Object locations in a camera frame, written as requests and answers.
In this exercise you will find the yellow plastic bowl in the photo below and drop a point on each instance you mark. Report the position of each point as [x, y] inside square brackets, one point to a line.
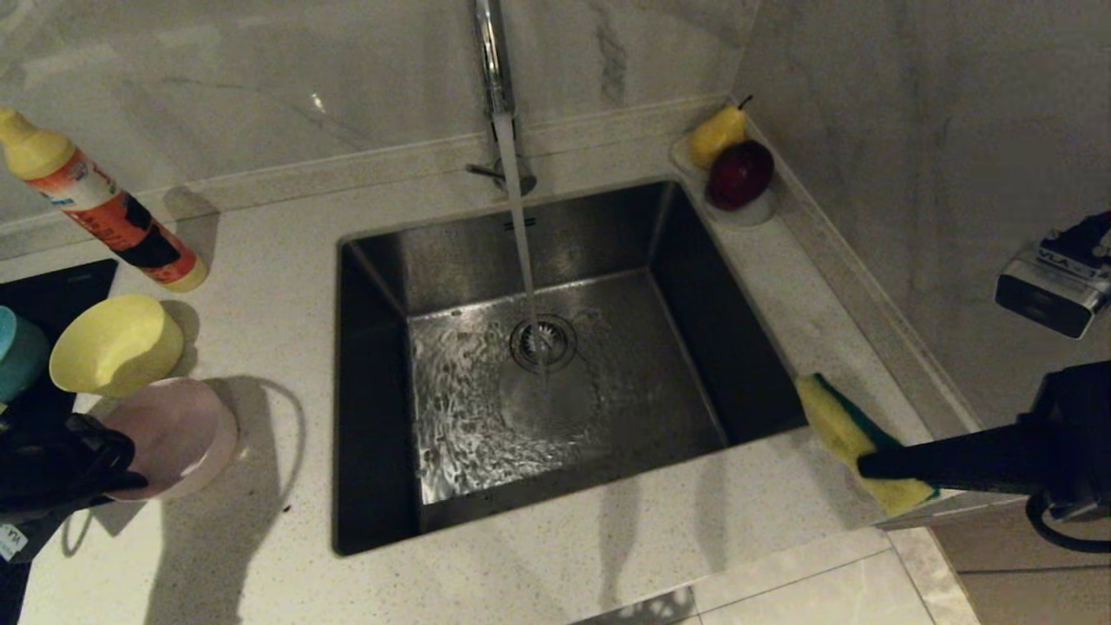
[113, 343]

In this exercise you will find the blue plastic bowl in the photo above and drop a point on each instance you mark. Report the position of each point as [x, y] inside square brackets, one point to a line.
[19, 356]

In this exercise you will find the stainless steel sink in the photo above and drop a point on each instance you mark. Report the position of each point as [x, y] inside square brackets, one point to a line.
[651, 391]

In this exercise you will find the orange detergent bottle yellow cap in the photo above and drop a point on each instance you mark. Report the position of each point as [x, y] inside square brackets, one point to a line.
[113, 217]

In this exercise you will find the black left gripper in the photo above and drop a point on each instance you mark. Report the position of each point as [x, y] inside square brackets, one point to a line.
[52, 469]

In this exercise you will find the yellow pear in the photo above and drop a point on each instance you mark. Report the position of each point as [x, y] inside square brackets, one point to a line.
[716, 134]

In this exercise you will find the pink plastic bowl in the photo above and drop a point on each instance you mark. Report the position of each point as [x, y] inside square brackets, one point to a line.
[182, 434]

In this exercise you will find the dark red apple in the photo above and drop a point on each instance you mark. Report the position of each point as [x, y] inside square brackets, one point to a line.
[739, 175]

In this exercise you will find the round metal drain strainer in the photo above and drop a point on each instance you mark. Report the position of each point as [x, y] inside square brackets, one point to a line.
[560, 347]

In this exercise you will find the black induction cooktop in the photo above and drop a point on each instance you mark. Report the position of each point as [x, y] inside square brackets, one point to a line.
[69, 282]

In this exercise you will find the running water stream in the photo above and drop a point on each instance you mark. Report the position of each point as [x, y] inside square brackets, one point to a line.
[521, 234]

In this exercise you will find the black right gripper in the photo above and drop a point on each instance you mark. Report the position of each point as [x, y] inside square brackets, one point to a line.
[1076, 443]

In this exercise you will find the small white dish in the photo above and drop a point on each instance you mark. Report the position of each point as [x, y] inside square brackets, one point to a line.
[746, 215]

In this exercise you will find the green yellow sponge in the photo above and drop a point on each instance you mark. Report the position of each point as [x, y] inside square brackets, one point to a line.
[833, 421]

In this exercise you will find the chrome faucet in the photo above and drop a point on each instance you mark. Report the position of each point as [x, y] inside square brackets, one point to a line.
[490, 61]

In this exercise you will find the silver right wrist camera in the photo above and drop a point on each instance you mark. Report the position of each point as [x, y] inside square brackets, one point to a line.
[1050, 299]

